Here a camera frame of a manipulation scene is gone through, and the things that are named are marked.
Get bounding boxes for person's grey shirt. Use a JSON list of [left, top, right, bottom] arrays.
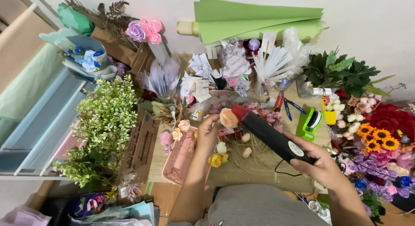
[[167, 184, 331, 226]]

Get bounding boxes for heap of bags and papers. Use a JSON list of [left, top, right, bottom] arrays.
[[0, 187, 160, 226]]

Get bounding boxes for green tape dispenser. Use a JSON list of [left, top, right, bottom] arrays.
[[295, 106, 324, 142]]

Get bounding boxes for dried brown fern bunch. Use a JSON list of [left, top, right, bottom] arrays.
[[62, 0, 140, 50]]

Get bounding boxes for pink hydrangea flower bunch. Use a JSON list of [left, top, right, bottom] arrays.
[[209, 101, 284, 133]]

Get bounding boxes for black power cable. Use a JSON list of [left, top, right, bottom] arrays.
[[274, 159, 303, 177]]

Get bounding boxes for green wrapping paper roll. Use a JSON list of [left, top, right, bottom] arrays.
[[194, 0, 326, 48]]

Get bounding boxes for teal wrapping paper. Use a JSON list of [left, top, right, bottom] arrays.
[[57, 3, 95, 37]]

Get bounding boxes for pink plastic basket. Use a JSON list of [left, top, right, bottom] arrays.
[[161, 126, 212, 187]]

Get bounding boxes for rack of wrapping paper sheets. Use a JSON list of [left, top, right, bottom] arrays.
[[0, 2, 98, 181]]

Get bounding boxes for heap of cream pink rosebuds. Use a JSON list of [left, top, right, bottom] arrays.
[[325, 92, 383, 137]]

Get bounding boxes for green white foliage bush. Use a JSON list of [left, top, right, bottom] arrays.
[[52, 74, 138, 189]]

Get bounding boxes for dark green leaf bunch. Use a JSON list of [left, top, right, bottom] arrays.
[[302, 46, 396, 98]]

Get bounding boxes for blue-handled pliers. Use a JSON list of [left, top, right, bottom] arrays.
[[283, 97, 307, 121]]

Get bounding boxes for clear cellophane wrap bundle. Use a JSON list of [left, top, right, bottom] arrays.
[[140, 56, 181, 102]]

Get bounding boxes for bunch of sunflowers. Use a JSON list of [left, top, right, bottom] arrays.
[[356, 122, 401, 153]]

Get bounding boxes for clear bag of labels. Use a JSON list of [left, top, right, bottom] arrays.
[[219, 38, 253, 97]]

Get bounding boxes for person's right hand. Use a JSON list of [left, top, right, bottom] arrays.
[[283, 132, 346, 191]]

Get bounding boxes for brown cardboard box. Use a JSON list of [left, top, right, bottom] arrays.
[[115, 108, 160, 187]]

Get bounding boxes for person's left hand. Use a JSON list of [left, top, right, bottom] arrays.
[[196, 114, 225, 155]]

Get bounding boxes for pile of wooden sticks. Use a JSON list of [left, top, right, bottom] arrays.
[[224, 134, 276, 174]]

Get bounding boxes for heap of purple ribbon roses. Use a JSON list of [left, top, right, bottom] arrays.
[[337, 153, 415, 201]]

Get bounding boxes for black heat gun red nozzle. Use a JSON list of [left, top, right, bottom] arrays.
[[231, 104, 317, 166]]

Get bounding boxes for cream paper roll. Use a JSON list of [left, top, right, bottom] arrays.
[[177, 21, 200, 37]]

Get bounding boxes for peach artificial rose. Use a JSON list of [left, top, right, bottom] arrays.
[[219, 108, 239, 129]]

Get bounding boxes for pink and purple rose bunch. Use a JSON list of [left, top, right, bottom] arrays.
[[125, 19, 163, 45]]

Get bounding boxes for pink artificial rose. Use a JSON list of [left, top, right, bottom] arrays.
[[159, 130, 174, 146]]

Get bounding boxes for pile of white paper cards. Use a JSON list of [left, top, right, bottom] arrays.
[[179, 53, 224, 103]]

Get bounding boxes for blue flower bouquet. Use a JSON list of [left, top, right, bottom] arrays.
[[58, 35, 118, 83]]

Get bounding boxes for bundle of white paper strips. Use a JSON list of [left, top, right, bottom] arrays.
[[252, 31, 296, 90]]

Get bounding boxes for heap of red roses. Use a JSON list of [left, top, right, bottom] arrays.
[[363, 102, 415, 142]]

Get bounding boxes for yellow artificial rose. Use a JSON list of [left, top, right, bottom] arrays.
[[208, 152, 229, 168]]

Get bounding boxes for red-handled pliers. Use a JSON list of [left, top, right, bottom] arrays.
[[273, 90, 285, 112]]

